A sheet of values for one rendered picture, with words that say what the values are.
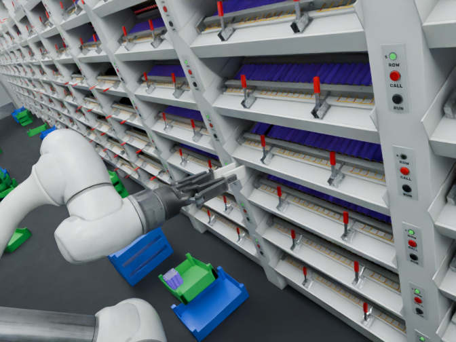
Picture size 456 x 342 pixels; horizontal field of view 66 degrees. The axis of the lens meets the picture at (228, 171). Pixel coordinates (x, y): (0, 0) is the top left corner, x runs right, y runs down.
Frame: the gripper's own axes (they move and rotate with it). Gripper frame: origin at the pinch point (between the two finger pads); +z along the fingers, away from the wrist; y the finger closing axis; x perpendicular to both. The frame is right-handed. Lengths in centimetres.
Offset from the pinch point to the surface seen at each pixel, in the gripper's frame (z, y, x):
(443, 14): 14, 42, 31
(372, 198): 21.5, 25.6, -8.1
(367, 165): 25.9, 21.2, -2.3
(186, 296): 0, -54, -76
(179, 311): -4, -60, -86
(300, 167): 23.3, 1.1, -7.0
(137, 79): 20, -100, 16
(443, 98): 20.3, 40.0, 16.9
